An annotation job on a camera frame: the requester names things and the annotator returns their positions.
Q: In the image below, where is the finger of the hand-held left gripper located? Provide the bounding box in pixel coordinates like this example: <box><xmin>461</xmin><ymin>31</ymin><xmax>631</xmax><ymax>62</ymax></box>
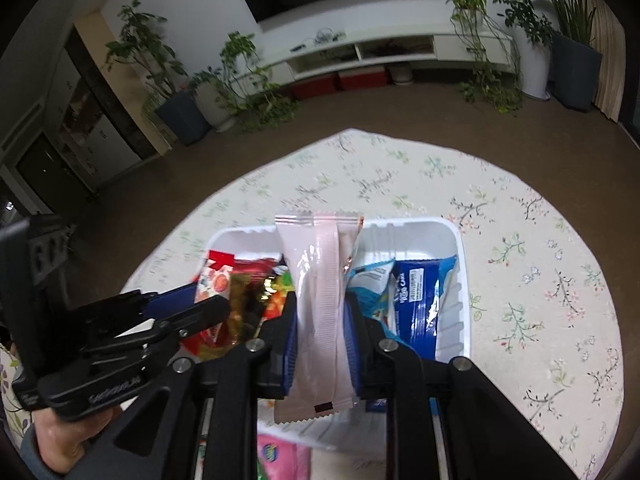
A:
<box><xmin>74</xmin><ymin>282</ymin><xmax>199</xmax><ymax>342</ymax></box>
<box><xmin>84</xmin><ymin>294</ymin><xmax>232</xmax><ymax>362</ymax></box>

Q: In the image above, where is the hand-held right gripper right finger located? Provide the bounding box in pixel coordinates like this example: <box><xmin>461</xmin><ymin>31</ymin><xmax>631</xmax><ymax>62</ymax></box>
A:
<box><xmin>344</xmin><ymin>292</ymin><xmax>576</xmax><ymax>480</ymax></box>

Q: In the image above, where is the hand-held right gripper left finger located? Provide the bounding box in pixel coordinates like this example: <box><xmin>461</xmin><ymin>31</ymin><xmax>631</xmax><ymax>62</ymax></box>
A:
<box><xmin>75</xmin><ymin>292</ymin><xmax>301</xmax><ymax>480</ymax></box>

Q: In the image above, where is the green yellow red snack packet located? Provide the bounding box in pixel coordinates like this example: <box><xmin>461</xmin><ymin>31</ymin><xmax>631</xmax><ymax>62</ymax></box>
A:
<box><xmin>260</xmin><ymin>266</ymin><xmax>297</xmax><ymax>322</ymax></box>

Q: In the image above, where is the small yellow snack packet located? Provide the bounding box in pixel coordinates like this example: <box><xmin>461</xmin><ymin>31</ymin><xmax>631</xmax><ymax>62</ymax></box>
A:
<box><xmin>220</xmin><ymin>274</ymin><xmax>267</xmax><ymax>356</ymax></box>

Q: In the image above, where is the light blue snack packet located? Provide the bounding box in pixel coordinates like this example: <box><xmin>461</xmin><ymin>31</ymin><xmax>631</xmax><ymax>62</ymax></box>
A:
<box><xmin>347</xmin><ymin>260</ymin><xmax>398</xmax><ymax>333</ymax></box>

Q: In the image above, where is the dark blue snack packet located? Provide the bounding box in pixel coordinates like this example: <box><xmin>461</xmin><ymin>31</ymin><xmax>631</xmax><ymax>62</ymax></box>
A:
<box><xmin>390</xmin><ymin>255</ymin><xmax>458</xmax><ymax>356</ymax></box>

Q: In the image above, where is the pale pink snack packet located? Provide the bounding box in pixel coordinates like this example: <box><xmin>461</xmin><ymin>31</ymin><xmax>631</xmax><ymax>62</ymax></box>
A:
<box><xmin>274</xmin><ymin>212</ymin><xmax>365</xmax><ymax>426</ymax></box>

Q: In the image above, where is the white plastic tray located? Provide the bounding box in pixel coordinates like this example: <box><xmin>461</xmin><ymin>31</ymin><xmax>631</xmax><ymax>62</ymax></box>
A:
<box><xmin>122</xmin><ymin>217</ymin><xmax>473</xmax><ymax>453</ymax></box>

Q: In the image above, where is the person's left forearm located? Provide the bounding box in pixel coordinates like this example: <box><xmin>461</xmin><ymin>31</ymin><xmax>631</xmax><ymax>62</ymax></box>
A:
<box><xmin>19</xmin><ymin>422</ymin><xmax>58</xmax><ymax>480</ymax></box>

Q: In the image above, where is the person's left hand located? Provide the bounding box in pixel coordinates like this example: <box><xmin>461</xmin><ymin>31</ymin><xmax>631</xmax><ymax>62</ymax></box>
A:
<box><xmin>35</xmin><ymin>402</ymin><xmax>125</xmax><ymax>476</ymax></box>

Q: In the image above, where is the bright pink snack packet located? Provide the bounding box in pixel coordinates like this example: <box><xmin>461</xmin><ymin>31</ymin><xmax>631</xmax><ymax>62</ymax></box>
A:
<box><xmin>256</xmin><ymin>434</ymin><xmax>312</xmax><ymax>480</ymax></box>

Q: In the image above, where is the wooden cabinet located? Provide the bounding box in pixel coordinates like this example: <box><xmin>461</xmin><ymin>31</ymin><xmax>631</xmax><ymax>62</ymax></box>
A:
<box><xmin>0</xmin><ymin>10</ymin><xmax>168</xmax><ymax>203</ymax></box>

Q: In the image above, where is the floral tablecloth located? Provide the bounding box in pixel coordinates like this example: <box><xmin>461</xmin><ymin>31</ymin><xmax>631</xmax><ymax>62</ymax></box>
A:
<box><xmin>120</xmin><ymin>127</ymin><xmax>626</xmax><ymax>480</ymax></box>

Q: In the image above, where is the leafy tree in dark pot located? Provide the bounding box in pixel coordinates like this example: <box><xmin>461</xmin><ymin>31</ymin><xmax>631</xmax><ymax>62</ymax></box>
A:
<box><xmin>104</xmin><ymin>0</ymin><xmax>212</xmax><ymax>147</ymax></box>

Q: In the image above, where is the small plant in white pot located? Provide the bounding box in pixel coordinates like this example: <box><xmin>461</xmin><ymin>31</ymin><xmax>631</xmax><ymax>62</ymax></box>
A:
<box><xmin>190</xmin><ymin>67</ymin><xmax>238</xmax><ymax>133</ymax></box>

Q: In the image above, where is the bushy vine plant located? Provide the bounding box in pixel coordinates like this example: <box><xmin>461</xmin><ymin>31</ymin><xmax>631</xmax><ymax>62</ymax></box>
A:
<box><xmin>220</xmin><ymin>31</ymin><xmax>302</xmax><ymax>133</ymax></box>

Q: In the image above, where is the red storage box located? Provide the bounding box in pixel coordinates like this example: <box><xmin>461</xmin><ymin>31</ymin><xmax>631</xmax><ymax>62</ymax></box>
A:
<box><xmin>337</xmin><ymin>66</ymin><xmax>391</xmax><ymax>92</ymax></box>

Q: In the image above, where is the white TV stand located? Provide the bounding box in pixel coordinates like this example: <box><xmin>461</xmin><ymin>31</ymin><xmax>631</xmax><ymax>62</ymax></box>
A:
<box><xmin>232</xmin><ymin>27</ymin><xmax>516</xmax><ymax>83</ymax></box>

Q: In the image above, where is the leafy plant in white pot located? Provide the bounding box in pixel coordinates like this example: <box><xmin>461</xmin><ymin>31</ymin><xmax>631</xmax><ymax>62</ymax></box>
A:
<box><xmin>494</xmin><ymin>0</ymin><xmax>557</xmax><ymax>102</ymax></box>

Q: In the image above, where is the trailing plant on stand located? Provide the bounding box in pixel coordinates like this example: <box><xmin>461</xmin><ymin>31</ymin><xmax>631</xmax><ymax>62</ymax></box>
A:
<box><xmin>446</xmin><ymin>0</ymin><xmax>525</xmax><ymax>115</ymax></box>

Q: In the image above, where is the broad-leaf plant in dark pot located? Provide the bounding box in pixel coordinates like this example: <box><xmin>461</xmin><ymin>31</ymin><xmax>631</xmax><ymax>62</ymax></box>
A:
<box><xmin>511</xmin><ymin>0</ymin><xmax>604</xmax><ymax>112</ymax></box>

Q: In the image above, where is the beige curtain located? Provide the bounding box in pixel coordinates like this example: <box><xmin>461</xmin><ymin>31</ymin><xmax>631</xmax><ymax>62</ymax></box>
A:
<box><xmin>594</xmin><ymin>0</ymin><xmax>627</xmax><ymax>122</ymax></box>

